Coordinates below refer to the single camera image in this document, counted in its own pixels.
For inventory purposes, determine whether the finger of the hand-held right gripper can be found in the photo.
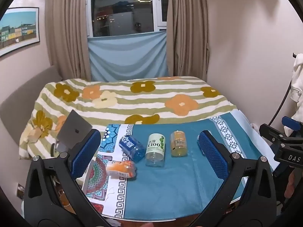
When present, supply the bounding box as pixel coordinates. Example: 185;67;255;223
259;124;287;144
282;116;303;133

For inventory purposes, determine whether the white garment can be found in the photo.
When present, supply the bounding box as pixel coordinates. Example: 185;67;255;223
283;53;303;135

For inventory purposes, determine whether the striped floral blanket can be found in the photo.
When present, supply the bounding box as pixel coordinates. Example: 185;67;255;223
19;76;238;160

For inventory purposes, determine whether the beige curtain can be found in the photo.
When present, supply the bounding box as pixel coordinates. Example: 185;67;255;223
45;0;93;82
166;0;210;81

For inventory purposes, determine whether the clear bottle green white label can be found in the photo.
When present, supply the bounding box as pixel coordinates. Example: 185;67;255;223
145;133;166;168

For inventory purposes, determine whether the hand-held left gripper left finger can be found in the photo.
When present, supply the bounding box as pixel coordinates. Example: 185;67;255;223
24;130;112;227

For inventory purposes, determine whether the window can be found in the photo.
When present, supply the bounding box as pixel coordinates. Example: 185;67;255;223
86;0;171;38

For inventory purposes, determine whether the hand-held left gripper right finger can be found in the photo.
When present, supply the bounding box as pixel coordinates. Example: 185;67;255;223
189;130;277;227

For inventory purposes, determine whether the teal patterned tablecloth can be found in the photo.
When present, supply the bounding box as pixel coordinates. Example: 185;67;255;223
84;113;263;220

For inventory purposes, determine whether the yellow orange juice bottle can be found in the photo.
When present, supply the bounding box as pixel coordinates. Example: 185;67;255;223
170;131;188;158

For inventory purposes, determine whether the person's right hand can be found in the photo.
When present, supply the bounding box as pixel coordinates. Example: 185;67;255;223
284;170;296;199

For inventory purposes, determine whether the grey laptop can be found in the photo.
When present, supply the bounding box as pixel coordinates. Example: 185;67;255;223
56;109;93;152

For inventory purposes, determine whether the framed wall picture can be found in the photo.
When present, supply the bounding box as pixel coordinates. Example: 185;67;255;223
0;7;40;58

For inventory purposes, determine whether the orange drink bottle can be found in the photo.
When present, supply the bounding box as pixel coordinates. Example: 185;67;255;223
105;160;137;180

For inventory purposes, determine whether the blue label plastic bottle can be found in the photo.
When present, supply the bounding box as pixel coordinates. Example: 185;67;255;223
119;134;146;163

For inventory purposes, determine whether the white sheet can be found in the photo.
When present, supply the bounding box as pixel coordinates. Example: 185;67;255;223
232;110;277;171

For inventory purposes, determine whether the light blue cloth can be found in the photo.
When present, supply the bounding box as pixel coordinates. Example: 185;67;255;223
87;30;169;82

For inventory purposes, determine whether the black cable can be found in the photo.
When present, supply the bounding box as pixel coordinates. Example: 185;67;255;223
269;80;293;127

